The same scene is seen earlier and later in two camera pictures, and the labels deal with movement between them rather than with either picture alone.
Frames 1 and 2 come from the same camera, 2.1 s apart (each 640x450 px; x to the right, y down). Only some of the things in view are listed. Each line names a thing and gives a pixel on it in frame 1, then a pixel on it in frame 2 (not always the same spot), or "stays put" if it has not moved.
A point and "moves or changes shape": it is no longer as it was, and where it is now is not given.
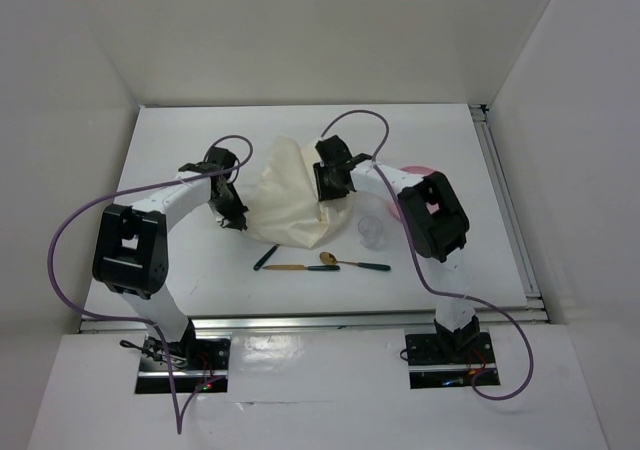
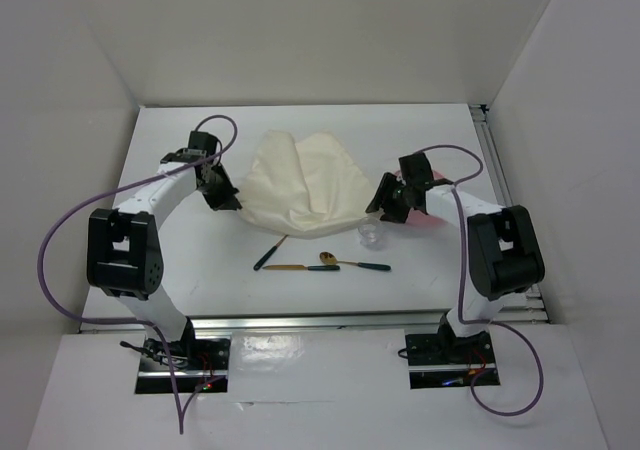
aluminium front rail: [335, 322] stays put
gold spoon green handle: [329, 258] stays put
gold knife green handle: [303, 267] stays put
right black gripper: [324, 192] -> [382, 192]
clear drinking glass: [370, 229] stays put
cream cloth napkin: [282, 204] moves or changes shape
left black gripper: [233, 218] -> [225, 200]
